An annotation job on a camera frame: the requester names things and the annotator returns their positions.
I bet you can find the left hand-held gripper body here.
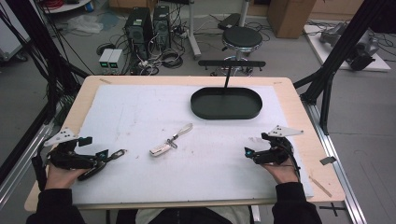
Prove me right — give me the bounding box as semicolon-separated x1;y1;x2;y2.
43;126;110;171

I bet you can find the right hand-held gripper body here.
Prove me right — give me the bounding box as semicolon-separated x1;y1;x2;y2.
252;125;304;166

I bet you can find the white key fob with strap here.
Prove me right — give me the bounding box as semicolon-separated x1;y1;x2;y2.
148;122;194;158

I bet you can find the black oval tray rack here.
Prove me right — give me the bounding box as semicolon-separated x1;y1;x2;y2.
190;59;267;121

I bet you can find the person's right hand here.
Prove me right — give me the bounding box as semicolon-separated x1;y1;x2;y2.
262;161;301;187

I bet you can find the person's left hand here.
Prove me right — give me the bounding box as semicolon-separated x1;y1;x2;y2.
45;161;90;190

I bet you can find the black tape piece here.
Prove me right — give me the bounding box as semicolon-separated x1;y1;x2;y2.
318;156;338;166

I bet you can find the thin wooden stick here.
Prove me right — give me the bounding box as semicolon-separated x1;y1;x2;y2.
308;175;333;199

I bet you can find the white foam mat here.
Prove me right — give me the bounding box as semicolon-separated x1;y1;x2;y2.
71;83;314;206

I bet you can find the white power supply box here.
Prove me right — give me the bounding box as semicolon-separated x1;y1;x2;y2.
98;48;115;76
107;49;124;76

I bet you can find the white floor board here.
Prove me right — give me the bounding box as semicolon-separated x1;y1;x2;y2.
303;23;392;73

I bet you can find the black round stool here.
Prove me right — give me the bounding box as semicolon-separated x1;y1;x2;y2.
221;25;264;62

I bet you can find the large black computer tower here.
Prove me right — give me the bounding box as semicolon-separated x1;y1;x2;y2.
123;7;154;61

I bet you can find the grey metal stand leg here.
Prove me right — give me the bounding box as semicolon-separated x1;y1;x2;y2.
186;0;204;61

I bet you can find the black flat pedal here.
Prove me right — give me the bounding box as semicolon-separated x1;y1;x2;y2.
217;12;243;31

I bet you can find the clear plastic bag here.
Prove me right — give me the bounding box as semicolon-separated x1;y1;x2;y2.
65;14;105;35

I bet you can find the slim black computer tower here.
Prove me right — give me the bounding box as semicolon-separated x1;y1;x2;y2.
152;4;172;51

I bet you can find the grey machine on board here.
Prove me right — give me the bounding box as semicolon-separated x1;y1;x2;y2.
318;21;381;72

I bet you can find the brown cardboard box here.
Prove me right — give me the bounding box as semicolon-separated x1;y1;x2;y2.
266;0;318;40

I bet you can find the round white table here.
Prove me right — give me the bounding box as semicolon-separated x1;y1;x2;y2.
39;0;93;15

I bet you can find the right gripper thin cable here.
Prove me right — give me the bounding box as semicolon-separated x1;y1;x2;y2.
278;142;303;183

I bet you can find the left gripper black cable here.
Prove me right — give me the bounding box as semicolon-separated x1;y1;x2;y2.
31;152;49;192

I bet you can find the aluminium rail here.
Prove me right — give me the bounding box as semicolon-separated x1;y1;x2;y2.
0;122;54;210
302;101;369;224

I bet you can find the coiled black cable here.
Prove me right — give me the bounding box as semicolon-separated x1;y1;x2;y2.
161;49;185;70

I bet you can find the black frame strut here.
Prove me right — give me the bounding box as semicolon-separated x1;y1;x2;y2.
0;0;92;185
292;0;396;136

